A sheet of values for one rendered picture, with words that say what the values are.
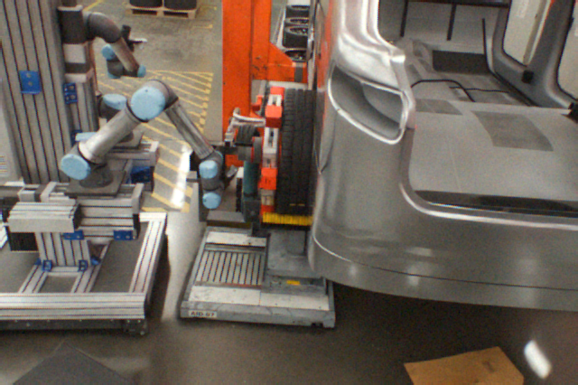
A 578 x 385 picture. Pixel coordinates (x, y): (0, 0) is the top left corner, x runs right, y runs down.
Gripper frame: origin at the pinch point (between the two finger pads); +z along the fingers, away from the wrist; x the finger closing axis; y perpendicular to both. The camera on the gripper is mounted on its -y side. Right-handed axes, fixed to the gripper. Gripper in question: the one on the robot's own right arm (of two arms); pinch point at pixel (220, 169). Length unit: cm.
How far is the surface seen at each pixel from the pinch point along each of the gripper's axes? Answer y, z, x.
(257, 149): 5.0, 15.2, -16.9
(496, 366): -82, -42, -144
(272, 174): 5.5, -12.8, -25.2
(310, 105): 33, 9, -41
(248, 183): -22.5, 29.3, -12.0
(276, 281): -66, -3, -31
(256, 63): -15, 258, -4
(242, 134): 18.0, 3.2, -9.8
